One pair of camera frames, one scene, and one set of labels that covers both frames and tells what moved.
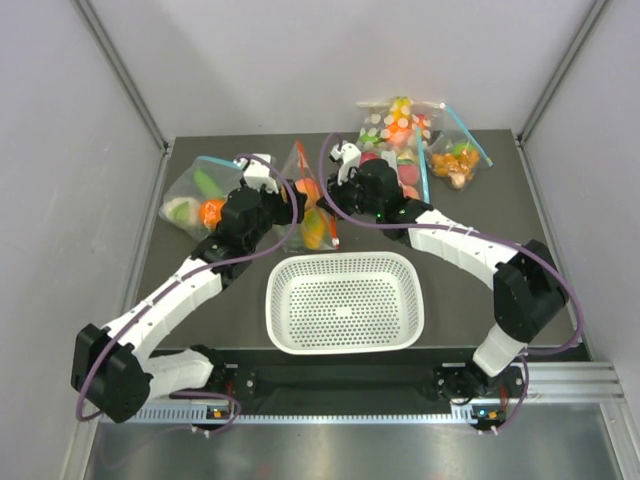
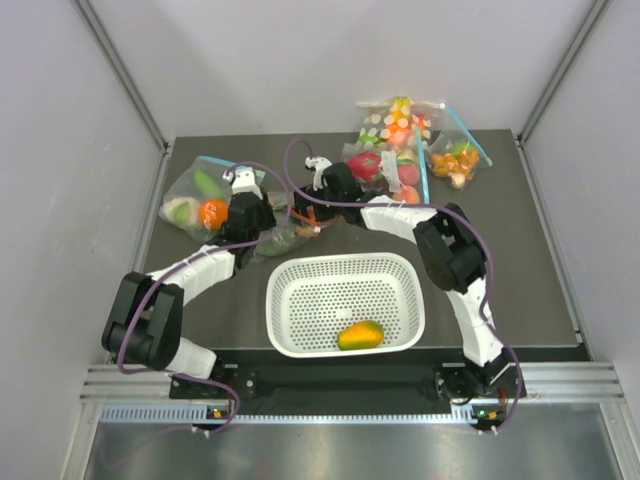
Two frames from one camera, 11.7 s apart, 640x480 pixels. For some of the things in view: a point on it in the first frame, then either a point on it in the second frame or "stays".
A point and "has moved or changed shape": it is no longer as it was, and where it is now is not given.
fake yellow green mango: (315, 225) -> (361, 335)
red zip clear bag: (317, 230) has moved or changed shape
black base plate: (359, 377) stays
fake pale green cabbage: (181, 210) stays
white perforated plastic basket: (341, 302) stays
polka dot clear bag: (391, 125) stays
